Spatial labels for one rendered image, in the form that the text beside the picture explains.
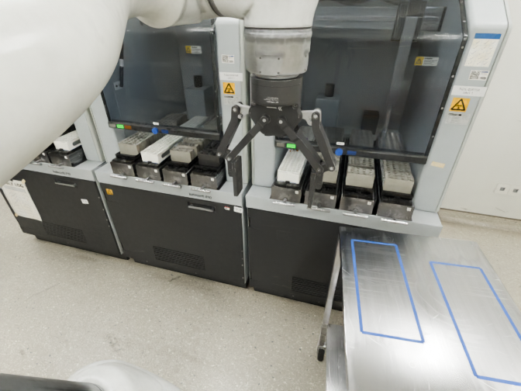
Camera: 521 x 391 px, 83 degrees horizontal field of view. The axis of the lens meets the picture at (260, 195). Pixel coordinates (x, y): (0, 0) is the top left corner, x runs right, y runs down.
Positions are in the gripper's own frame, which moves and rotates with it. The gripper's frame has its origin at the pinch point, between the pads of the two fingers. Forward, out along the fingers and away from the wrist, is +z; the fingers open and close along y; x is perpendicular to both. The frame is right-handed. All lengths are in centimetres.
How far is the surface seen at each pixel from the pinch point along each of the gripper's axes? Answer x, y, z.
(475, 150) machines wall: 186, 103, 59
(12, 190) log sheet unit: 66, -187, 71
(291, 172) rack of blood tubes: 70, -9, 34
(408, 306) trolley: 14, 34, 38
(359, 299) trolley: 13.0, 21.4, 38.0
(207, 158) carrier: 74, -51, 34
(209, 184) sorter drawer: 66, -47, 44
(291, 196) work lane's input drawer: 66, -7, 44
